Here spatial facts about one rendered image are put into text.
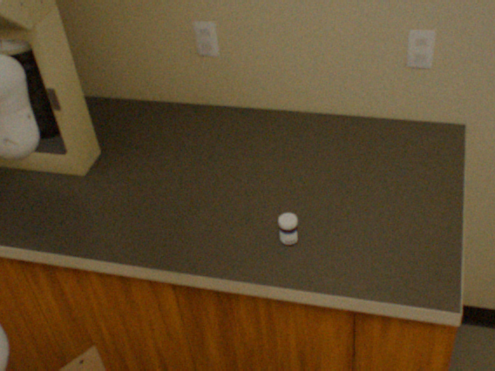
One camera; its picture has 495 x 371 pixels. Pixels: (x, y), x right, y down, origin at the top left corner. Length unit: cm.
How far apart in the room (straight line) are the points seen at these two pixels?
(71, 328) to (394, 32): 125
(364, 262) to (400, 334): 19
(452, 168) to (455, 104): 25
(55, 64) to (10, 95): 33
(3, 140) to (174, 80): 80
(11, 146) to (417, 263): 94
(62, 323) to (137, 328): 25
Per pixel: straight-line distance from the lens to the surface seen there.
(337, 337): 161
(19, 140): 144
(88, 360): 114
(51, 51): 171
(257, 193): 169
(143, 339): 187
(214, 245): 157
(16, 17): 159
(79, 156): 185
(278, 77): 197
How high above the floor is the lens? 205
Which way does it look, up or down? 40 degrees down
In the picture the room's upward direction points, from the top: 7 degrees counter-clockwise
